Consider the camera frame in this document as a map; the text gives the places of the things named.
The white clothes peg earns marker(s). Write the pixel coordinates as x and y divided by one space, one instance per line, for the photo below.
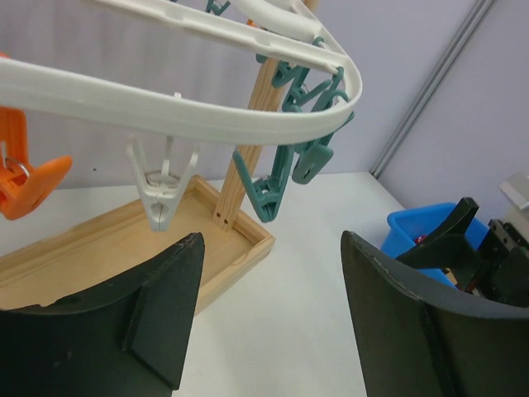
160 190

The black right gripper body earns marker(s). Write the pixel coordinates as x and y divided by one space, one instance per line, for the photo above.
500 272

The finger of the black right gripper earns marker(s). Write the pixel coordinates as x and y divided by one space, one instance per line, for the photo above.
446 247

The teal clothes peg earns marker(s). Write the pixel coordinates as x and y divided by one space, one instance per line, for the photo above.
313 156
266 193

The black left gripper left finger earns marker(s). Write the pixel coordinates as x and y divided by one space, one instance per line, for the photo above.
126 336

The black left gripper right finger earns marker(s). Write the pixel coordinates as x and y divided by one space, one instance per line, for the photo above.
418 337

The wooden hanger stand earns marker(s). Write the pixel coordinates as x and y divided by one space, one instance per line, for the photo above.
94 251

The white plastic sock hanger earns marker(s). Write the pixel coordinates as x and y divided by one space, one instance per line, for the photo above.
281 30

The blue plastic bin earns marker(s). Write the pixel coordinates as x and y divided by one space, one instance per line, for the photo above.
406 226

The orange clothes peg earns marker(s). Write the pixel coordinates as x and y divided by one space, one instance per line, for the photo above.
25 187

